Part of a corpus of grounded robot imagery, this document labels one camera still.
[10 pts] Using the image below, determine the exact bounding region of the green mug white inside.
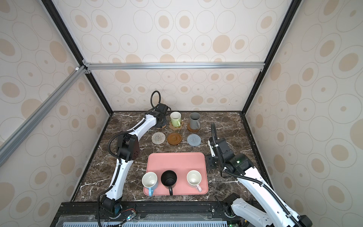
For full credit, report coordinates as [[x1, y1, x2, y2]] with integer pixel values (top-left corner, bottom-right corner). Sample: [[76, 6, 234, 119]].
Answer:
[[170, 111, 182, 128]]

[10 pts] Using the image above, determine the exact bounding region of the cork paw print coaster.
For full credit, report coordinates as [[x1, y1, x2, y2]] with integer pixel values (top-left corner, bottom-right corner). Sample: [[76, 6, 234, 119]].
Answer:
[[169, 121, 184, 131]]

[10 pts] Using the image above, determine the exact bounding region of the white grey round coaster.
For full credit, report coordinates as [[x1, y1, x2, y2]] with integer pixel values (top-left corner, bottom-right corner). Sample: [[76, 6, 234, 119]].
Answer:
[[151, 132, 166, 145]]

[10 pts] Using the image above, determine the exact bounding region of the small brown wooden coaster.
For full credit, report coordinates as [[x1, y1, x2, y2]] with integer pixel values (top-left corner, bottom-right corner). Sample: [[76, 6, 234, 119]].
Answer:
[[167, 132, 182, 146]]

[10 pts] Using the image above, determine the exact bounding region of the pink mug white inside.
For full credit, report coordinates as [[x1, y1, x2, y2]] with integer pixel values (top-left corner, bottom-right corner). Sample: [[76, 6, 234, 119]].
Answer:
[[187, 170, 202, 192]]

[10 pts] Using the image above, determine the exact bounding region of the brown wooden round coaster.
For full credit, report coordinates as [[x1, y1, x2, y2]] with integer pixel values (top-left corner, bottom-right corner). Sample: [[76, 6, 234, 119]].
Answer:
[[187, 124, 199, 132]]

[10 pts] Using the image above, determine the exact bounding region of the light blue woven coaster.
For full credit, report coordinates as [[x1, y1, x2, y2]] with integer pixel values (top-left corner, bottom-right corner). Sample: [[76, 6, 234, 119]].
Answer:
[[187, 134, 201, 147]]

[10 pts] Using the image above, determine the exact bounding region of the grey mug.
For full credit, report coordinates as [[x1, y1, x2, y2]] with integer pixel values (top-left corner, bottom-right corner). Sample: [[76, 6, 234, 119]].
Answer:
[[189, 112, 201, 131]]

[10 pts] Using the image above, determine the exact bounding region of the black mug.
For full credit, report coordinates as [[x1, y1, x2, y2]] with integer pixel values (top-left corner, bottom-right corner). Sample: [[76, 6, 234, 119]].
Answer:
[[161, 170, 177, 196]]

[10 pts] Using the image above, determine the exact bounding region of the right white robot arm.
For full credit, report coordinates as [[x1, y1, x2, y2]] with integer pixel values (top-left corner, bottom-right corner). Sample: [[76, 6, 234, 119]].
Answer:
[[207, 154, 313, 227]]

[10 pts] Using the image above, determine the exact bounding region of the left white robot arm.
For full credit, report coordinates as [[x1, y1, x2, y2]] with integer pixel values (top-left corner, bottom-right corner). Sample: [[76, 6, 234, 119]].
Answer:
[[97, 110, 167, 216]]

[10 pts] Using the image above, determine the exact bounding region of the pink plastic tray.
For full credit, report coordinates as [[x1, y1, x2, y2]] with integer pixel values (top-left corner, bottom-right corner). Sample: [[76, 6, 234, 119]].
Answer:
[[143, 152, 209, 197]]

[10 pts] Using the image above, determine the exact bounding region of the blue mug white inside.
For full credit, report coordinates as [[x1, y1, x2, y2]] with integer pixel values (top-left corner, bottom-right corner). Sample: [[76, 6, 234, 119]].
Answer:
[[142, 172, 158, 197]]

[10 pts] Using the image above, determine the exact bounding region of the horizontal aluminium rail back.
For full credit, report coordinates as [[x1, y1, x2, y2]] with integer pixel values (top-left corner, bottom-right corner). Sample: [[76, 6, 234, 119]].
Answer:
[[85, 61, 265, 70]]

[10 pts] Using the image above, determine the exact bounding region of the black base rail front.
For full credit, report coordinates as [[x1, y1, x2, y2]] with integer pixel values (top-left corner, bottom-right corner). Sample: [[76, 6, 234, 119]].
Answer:
[[50, 201, 252, 227]]

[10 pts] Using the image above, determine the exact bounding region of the black corner frame post left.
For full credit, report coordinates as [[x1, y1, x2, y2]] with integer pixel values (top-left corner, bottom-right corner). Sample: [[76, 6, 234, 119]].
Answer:
[[41, 0, 113, 115]]

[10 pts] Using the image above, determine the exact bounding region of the black corner frame post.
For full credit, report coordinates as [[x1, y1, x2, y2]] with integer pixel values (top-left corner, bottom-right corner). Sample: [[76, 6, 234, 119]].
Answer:
[[242, 0, 302, 116], [41, 0, 113, 115]]

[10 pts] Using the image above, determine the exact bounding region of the diagonal aluminium rail left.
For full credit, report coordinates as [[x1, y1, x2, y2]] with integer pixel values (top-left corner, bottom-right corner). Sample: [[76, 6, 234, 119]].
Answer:
[[1, 65, 86, 165]]

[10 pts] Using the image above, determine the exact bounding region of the black corner frame post right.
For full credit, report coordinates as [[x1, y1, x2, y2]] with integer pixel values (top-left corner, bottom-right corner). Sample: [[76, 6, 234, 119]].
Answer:
[[242, 0, 302, 116]]

